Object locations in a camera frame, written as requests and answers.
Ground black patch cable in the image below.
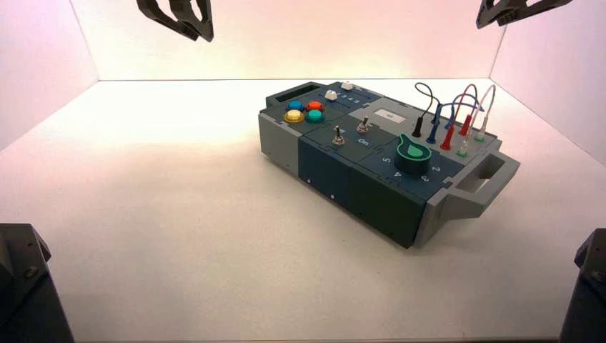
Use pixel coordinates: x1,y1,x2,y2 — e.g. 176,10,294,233
410,82,440,139

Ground banana plug cables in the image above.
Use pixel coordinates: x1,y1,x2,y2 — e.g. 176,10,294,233
426,93,485,145

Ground white rectangular label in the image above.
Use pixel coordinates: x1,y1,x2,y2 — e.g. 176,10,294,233
374,108,407,124

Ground red patch cable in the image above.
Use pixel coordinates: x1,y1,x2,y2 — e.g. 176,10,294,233
440,84,478,151

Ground blue grey control box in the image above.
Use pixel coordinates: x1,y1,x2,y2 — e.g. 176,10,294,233
257,81,521,249

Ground green black rotary knob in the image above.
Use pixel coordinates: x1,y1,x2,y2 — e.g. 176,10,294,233
394,133,432,175

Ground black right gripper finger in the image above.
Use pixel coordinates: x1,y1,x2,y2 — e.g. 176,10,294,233
475,0,511,30
502,0,575,24

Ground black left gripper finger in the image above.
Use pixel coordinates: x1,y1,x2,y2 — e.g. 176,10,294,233
136,0,200,41
188,0,215,43

